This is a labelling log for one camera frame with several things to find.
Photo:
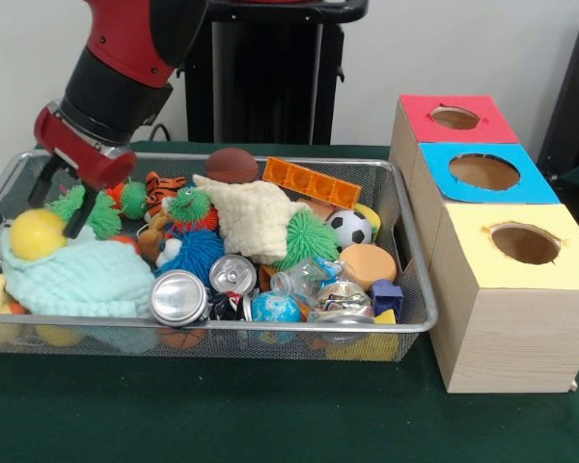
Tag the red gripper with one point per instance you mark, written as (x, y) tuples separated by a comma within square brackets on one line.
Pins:
[(91, 159)]

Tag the mint knitted cloth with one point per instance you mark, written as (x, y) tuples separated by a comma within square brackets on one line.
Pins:
[(77, 280)]

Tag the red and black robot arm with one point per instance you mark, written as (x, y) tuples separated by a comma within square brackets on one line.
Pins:
[(125, 48)]

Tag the wooden box with three holes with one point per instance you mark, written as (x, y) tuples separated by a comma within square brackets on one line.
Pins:
[(511, 337)]

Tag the yellow ball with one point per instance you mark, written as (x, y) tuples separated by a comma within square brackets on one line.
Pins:
[(36, 236)]

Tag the silver drink can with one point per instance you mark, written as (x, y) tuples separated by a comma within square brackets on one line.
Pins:
[(178, 299)]

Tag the brown toy football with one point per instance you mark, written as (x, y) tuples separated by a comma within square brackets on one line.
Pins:
[(231, 166)]

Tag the cream knitted cloth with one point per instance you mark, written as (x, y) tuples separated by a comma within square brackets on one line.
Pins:
[(256, 217)]

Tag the orange ice cube tray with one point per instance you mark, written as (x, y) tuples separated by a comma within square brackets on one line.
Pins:
[(313, 183)]

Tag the black and white soccer ball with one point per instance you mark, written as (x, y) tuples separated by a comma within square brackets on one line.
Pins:
[(350, 229)]

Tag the tan round sponge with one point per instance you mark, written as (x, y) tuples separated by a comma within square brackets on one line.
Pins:
[(369, 265)]

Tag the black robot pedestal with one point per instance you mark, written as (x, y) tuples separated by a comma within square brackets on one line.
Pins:
[(270, 72)]

